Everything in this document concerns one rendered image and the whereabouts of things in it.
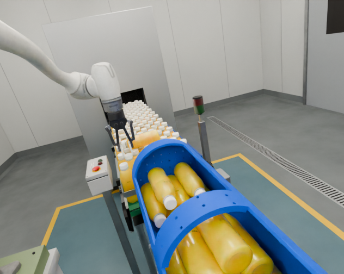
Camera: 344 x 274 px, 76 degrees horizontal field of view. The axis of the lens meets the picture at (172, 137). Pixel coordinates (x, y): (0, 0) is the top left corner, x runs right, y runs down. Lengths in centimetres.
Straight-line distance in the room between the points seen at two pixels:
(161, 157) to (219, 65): 481
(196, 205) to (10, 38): 68
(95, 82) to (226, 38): 485
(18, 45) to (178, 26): 464
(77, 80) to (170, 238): 80
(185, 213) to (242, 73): 549
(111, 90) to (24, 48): 34
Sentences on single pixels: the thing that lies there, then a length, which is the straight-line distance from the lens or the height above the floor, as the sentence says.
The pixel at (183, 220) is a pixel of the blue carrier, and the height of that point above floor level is 122.
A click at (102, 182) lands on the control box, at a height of 105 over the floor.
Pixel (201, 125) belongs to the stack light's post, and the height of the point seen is 108.
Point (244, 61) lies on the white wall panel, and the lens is 588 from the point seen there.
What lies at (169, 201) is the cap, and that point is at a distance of 71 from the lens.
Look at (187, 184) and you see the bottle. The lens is 77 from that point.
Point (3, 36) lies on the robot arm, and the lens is 81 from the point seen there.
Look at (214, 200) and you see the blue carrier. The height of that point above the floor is 123.
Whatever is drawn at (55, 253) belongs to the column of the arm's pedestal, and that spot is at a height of 99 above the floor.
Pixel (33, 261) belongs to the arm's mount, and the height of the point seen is 104.
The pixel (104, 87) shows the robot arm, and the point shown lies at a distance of 99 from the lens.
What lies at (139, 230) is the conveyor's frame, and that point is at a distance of 162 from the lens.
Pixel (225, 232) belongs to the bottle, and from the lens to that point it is 51.
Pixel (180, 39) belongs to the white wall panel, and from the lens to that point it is 529.
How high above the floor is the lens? 155
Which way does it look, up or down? 21 degrees down
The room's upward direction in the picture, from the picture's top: 12 degrees counter-clockwise
